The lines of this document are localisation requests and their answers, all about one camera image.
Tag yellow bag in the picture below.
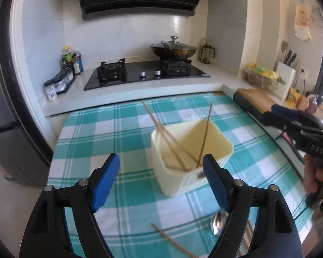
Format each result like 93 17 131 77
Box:
246 64 280 80

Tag person's right hand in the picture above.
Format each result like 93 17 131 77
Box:
303 157 323 195

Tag black gas hob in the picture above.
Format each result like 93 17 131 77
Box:
83 58 211 91

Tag teal checked tablecloth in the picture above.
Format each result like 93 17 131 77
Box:
47 93 317 258

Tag mauve bottle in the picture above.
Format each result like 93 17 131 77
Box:
306 95 318 113

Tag dark wok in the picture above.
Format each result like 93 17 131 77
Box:
150 44 198 60

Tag pink mat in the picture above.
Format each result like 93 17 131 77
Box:
281 132 295 147

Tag wire basket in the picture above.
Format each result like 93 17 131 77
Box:
244 68 280 90

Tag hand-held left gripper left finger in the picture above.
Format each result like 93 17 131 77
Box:
19 153 121 258

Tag black handled knives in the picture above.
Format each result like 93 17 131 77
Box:
284 51 297 65

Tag glass wok lid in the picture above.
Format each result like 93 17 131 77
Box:
153 36 194 51

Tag dark sauce bottle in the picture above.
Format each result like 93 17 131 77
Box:
74 49 84 73

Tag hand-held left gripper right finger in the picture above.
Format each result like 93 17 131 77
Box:
202 153 303 258

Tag wall calendar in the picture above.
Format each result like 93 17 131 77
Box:
295 5 312 41

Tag grey refrigerator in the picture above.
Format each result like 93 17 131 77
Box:
0 3 46 188

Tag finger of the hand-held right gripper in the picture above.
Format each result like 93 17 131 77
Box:
261 111 321 141
271 105 323 131

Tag cream utensil holder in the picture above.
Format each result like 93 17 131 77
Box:
151 118 234 197

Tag yellow packet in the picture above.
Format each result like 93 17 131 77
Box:
287 88 303 107

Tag white label spice jar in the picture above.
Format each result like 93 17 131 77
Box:
44 80 57 101

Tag yellow cap oil bottle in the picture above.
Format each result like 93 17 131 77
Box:
62 46 73 65

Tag silver spoon with gold handle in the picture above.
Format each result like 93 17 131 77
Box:
210 212 228 237

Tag glass french press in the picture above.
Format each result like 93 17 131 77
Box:
200 43 215 64

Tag wooden cutting board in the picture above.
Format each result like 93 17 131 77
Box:
236 88 276 115

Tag white knife block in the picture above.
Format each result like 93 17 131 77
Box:
275 61 297 100

